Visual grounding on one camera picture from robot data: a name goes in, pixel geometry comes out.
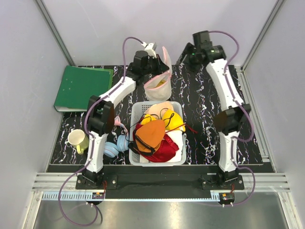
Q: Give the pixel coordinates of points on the red satin bra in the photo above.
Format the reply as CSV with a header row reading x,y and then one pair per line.
x,y
166,151

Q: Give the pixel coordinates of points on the green ring binder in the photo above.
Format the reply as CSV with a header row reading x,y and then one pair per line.
x,y
78,84

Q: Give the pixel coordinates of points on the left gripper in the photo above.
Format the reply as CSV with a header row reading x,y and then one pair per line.
x,y
161,67

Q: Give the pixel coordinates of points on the yellow-green plastic cup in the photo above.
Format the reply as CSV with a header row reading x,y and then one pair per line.
x,y
79,140

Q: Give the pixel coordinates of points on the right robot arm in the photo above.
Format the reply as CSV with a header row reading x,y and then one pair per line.
x,y
234,111

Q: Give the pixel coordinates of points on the pink blue cat-ear headphones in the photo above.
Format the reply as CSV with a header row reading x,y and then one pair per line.
x,y
111,149

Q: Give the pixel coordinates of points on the yellow mesh bra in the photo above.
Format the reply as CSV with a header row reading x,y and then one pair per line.
x,y
160,83

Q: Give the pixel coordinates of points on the grey plastic laundry basket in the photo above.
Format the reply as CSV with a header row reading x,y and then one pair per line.
x,y
147,132

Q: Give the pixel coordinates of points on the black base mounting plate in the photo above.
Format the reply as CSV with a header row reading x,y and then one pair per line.
x,y
176,182

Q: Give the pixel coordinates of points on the white pink mesh laundry bag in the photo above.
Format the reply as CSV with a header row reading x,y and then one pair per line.
x,y
159,87

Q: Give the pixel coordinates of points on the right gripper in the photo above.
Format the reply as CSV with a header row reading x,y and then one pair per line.
x,y
189,49

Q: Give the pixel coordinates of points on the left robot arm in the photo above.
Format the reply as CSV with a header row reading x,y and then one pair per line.
x,y
99,120

